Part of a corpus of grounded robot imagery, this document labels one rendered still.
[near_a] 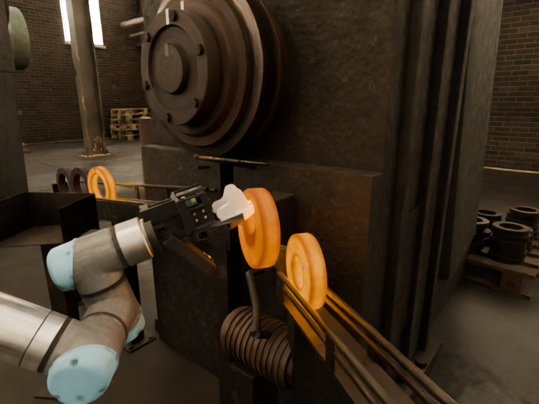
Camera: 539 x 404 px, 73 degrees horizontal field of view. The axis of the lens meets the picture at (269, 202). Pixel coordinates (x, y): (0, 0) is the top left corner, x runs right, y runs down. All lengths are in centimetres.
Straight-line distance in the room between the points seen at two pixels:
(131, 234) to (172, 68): 50
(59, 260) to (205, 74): 51
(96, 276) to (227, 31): 61
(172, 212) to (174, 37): 52
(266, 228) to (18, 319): 37
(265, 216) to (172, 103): 50
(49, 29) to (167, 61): 1077
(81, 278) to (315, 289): 39
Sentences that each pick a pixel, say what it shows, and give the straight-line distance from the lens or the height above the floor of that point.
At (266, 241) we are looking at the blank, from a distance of 63.
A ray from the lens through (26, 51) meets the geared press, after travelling 917.
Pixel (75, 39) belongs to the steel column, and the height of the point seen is 213.
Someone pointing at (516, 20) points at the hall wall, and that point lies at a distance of 693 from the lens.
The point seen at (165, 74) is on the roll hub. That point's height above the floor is 110.
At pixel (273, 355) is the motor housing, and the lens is 85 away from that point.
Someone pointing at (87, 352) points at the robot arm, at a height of 72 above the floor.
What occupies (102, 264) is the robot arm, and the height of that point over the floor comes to 79.
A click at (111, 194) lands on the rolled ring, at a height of 66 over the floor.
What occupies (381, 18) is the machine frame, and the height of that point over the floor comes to 121.
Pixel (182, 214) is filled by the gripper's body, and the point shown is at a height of 85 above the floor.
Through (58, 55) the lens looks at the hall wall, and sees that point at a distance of 1170.
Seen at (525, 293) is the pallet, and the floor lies 2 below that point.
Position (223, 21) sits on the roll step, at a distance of 96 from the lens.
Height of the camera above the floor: 103
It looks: 15 degrees down
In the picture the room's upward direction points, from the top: straight up
